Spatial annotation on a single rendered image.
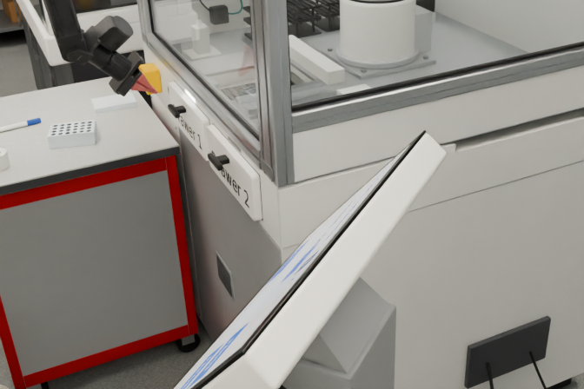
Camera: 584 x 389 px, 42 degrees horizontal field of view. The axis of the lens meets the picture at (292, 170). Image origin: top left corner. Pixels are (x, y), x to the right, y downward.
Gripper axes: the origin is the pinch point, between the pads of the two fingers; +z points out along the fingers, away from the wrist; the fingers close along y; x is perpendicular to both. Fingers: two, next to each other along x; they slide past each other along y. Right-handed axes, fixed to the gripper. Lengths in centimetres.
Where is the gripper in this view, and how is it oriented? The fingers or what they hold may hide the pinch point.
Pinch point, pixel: (154, 90)
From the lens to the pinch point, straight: 189.9
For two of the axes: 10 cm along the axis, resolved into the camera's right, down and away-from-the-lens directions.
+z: 6.6, 4.5, 5.9
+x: -4.2, -4.3, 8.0
